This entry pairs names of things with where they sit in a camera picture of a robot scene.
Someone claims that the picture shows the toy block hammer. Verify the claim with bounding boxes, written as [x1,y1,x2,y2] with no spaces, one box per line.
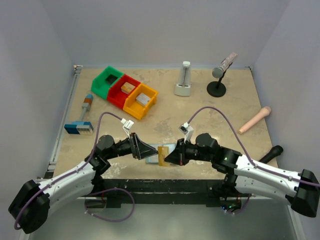
[64,94,94,135]

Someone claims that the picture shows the black microphone stand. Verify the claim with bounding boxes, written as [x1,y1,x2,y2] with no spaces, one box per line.
[206,63,226,98]

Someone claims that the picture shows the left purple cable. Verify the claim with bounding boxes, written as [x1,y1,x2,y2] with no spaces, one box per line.
[13,111,136,230]

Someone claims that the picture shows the card stack in yellow bin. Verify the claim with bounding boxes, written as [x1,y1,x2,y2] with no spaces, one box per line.
[136,92,151,107]

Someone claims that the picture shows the green plastic bin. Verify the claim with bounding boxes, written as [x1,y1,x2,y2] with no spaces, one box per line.
[91,66,124,100]

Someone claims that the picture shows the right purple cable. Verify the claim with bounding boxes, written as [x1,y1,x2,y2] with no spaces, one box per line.
[187,106,320,216]

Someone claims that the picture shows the yellow plastic bin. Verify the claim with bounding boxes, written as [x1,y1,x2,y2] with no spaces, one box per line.
[123,83,158,120]

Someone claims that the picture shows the red plastic bin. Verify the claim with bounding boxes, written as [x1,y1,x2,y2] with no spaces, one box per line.
[107,74,141,109]

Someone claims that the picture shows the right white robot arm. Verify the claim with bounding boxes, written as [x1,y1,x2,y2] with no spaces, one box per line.
[164,133,320,218]

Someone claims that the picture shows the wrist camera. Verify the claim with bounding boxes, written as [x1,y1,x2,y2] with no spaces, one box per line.
[120,118,134,137]
[178,122,194,142]

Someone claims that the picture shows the grey glitter microphone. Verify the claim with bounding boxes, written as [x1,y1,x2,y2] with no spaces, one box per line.
[212,52,238,79]

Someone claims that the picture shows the card stack in red bin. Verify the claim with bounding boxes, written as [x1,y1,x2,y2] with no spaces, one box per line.
[120,82,135,95]

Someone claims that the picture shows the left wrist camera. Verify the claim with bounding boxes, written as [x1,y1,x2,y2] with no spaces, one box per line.
[120,118,134,137]

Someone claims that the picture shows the aluminium frame rail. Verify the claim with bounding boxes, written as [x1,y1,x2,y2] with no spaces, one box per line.
[18,65,83,240]

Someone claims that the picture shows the green card holder wallet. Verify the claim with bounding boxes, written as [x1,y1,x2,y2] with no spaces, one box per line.
[145,143,170,165]

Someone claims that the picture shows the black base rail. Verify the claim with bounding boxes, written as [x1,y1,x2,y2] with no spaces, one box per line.
[74,178,247,208]

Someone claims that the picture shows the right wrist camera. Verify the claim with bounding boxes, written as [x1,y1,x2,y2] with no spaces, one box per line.
[178,122,194,142]

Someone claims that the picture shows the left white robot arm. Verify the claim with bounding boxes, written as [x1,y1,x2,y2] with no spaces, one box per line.
[8,133,158,234]

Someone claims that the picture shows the white metronome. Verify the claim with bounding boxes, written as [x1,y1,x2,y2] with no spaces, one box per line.
[174,61,192,97]

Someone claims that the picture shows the black item in green bin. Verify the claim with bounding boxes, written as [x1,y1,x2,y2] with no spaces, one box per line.
[105,74,118,85]

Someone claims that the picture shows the purple cable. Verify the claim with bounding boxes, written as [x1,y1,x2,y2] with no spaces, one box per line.
[187,106,320,216]
[13,111,136,230]

